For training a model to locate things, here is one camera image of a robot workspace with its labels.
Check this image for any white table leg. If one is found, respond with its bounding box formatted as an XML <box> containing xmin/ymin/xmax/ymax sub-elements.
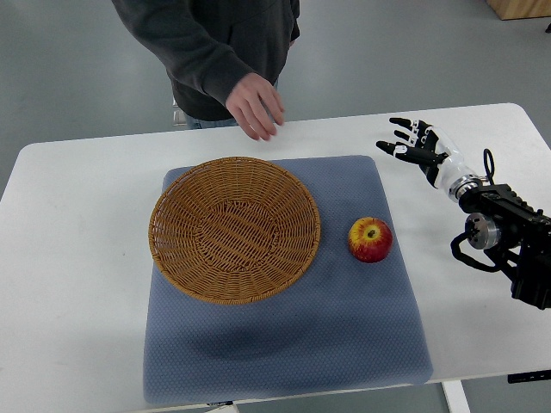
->
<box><xmin>441</xmin><ymin>380</ymin><xmax>471</xmax><ymax>413</ymax></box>

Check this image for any black table control panel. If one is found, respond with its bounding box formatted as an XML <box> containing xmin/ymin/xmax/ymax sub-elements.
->
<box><xmin>507</xmin><ymin>369</ymin><xmax>551</xmax><ymax>384</ymax></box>

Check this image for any lower metal floor plate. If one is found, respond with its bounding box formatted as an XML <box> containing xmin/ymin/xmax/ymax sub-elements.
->
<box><xmin>173</xmin><ymin>109</ymin><xmax>188</xmax><ymax>126</ymax></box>

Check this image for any wooden box corner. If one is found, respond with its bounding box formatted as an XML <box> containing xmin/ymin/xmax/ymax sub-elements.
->
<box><xmin>486</xmin><ymin>0</ymin><xmax>551</xmax><ymax>21</ymax></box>

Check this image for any dark grey sleeve forearm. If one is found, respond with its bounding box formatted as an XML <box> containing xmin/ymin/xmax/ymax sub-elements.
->
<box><xmin>113</xmin><ymin>1</ymin><xmax>253</xmax><ymax>114</ymax></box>

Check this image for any brown wicker basket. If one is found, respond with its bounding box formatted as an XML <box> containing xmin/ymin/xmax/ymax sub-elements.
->
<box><xmin>148</xmin><ymin>157</ymin><xmax>321</xmax><ymax>305</ymax></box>

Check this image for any person's bare hand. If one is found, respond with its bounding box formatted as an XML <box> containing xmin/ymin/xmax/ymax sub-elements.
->
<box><xmin>225</xmin><ymin>73</ymin><xmax>285</xmax><ymax>141</ymax></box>

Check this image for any red yellow apple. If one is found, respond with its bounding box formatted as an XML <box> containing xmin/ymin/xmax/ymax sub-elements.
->
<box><xmin>348</xmin><ymin>217</ymin><xmax>393</xmax><ymax>263</ymax></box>

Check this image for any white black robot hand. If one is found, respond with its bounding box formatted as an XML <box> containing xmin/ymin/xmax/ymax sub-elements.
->
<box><xmin>375</xmin><ymin>117</ymin><xmax>481</xmax><ymax>203</ymax></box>

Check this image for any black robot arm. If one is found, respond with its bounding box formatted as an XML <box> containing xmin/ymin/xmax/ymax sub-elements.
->
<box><xmin>450</xmin><ymin>184</ymin><xmax>550</xmax><ymax>310</ymax></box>

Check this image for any blue grey foam mat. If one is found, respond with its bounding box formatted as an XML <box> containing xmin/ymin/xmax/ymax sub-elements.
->
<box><xmin>143</xmin><ymin>156</ymin><xmax>433</xmax><ymax>405</ymax></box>

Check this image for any person's dark grey hoodie torso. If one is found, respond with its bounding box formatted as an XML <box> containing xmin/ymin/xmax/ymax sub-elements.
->
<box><xmin>182</xmin><ymin>1</ymin><xmax>300</xmax><ymax>121</ymax></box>

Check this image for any black looped cable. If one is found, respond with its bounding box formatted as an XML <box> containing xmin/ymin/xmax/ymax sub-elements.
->
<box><xmin>481</xmin><ymin>148</ymin><xmax>496</xmax><ymax>185</ymax></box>

